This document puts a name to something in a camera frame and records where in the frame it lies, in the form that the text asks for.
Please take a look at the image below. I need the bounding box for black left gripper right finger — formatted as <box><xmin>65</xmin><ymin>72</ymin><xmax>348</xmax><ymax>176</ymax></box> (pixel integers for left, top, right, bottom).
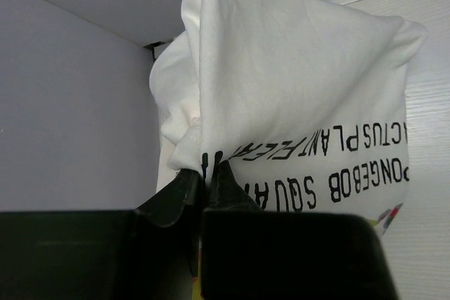
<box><xmin>200</xmin><ymin>162</ymin><xmax>399</xmax><ymax>299</ymax></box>

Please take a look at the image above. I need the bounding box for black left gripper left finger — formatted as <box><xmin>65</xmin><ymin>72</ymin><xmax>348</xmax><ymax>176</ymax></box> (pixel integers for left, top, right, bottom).
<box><xmin>1</xmin><ymin>169</ymin><xmax>202</xmax><ymax>299</ymax></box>

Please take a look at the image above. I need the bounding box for white cartoon print t-shirt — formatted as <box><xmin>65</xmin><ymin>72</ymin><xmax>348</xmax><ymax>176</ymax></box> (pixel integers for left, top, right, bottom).
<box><xmin>150</xmin><ymin>0</ymin><xmax>428</xmax><ymax>239</ymax></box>

